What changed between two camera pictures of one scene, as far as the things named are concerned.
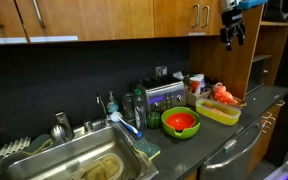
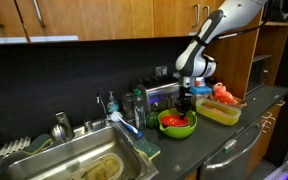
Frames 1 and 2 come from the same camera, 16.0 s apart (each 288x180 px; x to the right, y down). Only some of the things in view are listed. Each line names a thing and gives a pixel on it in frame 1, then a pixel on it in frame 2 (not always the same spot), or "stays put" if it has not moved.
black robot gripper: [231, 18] -> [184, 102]
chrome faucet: [61, 131] stays put
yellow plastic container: [225, 114] stays put
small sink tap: [99, 100] stays put
